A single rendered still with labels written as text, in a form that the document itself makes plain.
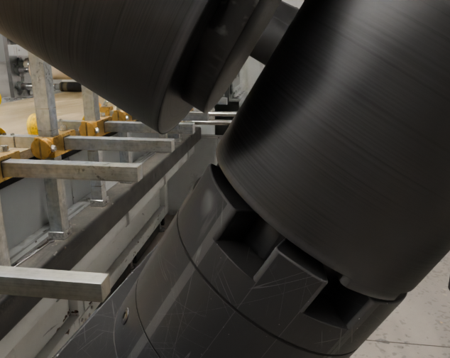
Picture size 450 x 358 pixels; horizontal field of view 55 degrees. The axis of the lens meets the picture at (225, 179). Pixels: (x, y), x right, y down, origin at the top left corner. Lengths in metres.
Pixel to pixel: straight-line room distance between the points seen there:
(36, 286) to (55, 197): 0.51
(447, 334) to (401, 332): 0.19
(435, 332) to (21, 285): 1.81
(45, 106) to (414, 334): 1.72
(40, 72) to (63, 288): 0.60
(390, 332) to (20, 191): 1.58
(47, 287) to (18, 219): 0.77
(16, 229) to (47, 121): 0.42
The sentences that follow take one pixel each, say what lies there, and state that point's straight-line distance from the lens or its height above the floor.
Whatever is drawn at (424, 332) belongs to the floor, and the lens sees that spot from 2.17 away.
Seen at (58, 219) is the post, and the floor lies 0.76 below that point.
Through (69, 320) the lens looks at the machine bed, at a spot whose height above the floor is 0.17.
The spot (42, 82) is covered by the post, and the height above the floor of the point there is 1.10.
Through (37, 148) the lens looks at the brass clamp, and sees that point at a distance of 1.12.
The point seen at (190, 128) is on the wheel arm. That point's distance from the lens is 1.30.
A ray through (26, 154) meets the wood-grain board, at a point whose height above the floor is 0.89.
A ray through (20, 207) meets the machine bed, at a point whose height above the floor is 0.72.
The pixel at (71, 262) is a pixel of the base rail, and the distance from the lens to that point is 1.21.
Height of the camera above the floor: 1.17
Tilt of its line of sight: 17 degrees down
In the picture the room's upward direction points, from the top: straight up
